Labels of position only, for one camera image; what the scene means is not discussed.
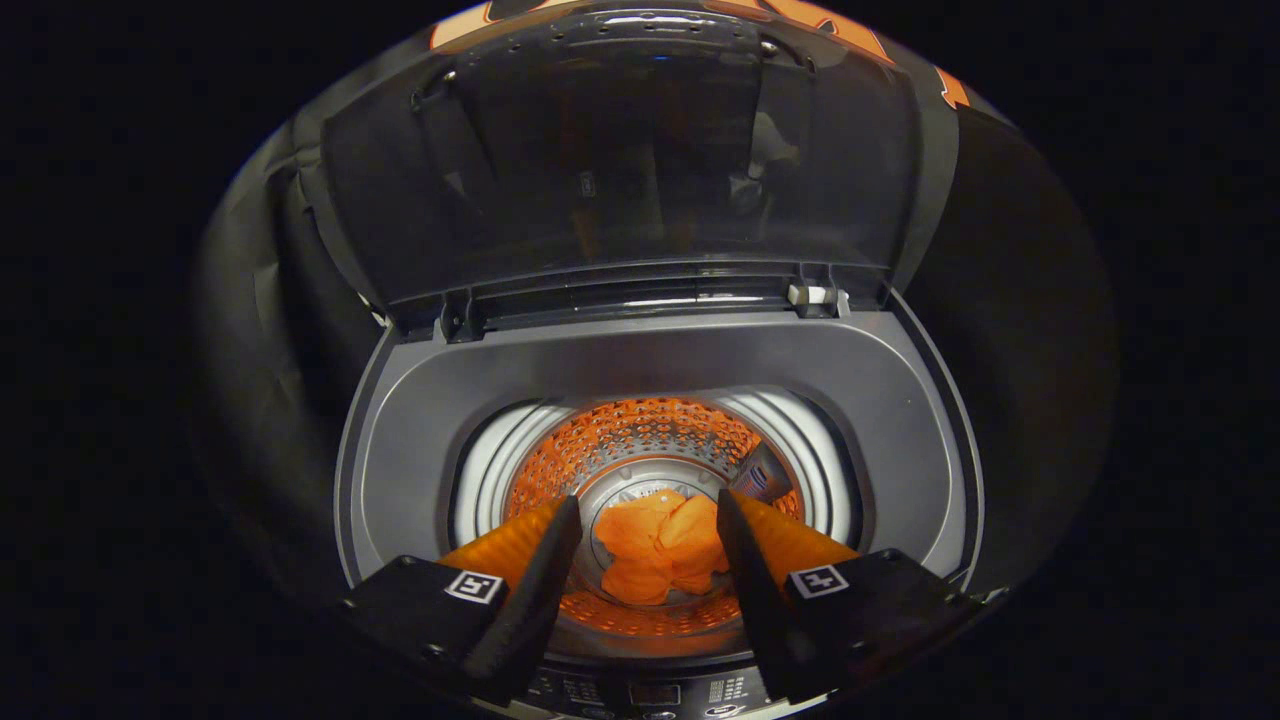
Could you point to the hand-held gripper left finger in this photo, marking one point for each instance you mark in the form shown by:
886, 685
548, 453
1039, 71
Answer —
520, 610

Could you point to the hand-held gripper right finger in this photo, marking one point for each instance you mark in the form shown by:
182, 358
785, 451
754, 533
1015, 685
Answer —
765, 610

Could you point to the yellow polo shirt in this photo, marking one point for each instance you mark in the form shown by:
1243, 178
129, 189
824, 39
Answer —
655, 550

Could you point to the dark transparent washing machine lid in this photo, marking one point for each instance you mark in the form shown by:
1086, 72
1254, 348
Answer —
620, 180

